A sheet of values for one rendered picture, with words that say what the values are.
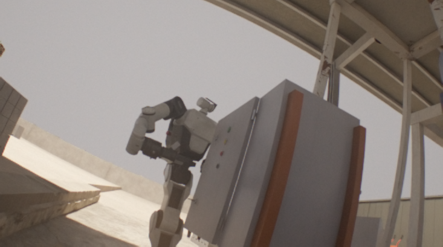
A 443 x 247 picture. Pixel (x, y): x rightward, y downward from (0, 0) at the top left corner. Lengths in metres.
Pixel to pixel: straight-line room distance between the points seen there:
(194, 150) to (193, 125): 0.15
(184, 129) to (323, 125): 0.96
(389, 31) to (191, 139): 1.88
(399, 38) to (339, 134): 1.67
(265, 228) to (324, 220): 0.26
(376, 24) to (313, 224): 1.77
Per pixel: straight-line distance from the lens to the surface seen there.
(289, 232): 0.83
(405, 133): 2.36
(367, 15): 2.24
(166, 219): 1.56
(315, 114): 0.94
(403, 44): 2.54
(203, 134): 1.68
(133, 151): 1.23
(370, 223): 4.04
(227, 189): 0.95
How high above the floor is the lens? 0.75
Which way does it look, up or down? 24 degrees up
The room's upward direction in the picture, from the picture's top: 19 degrees clockwise
